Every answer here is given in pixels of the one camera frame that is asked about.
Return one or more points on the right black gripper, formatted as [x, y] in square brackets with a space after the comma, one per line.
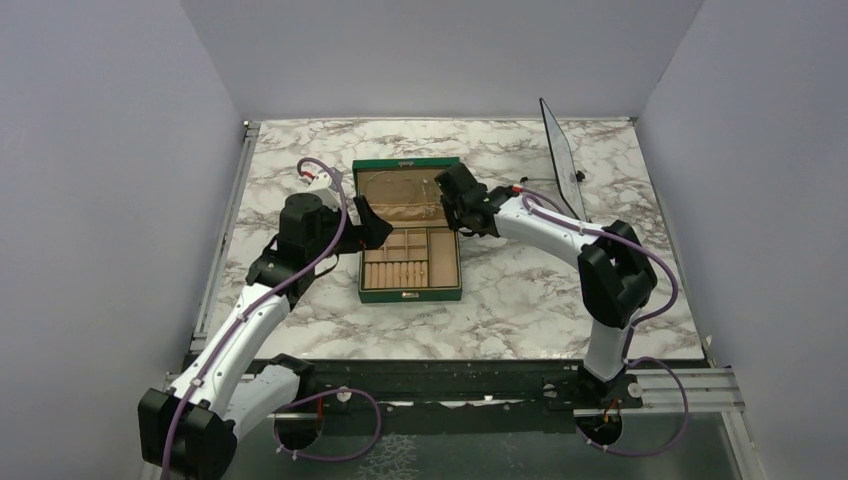
[451, 214]

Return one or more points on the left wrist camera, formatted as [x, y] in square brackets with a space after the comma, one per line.
[322, 185]

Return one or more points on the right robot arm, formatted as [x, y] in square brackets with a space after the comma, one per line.
[615, 274]

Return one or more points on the small whiteboard on stand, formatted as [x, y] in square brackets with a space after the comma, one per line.
[560, 190]

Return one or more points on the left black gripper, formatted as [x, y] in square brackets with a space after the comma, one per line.
[371, 234]

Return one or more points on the aluminium frame rail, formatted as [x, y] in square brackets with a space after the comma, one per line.
[218, 238]

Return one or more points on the green jewelry box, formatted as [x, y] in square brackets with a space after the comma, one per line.
[404, 193]

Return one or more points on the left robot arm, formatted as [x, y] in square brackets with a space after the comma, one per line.
[193, 427]

